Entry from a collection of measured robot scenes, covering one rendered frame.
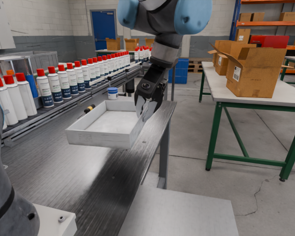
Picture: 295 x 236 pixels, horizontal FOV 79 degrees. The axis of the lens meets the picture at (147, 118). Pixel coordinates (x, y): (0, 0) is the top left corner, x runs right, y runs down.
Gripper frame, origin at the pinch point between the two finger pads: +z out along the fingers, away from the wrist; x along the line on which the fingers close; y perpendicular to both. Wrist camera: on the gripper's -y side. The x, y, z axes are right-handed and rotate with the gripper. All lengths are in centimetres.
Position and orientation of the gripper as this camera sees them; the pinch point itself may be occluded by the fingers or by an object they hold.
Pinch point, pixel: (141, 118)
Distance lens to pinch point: 61.5
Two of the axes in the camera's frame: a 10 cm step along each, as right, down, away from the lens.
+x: -9.2, -3.7, 1.1
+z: -2.8, 8.4, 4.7
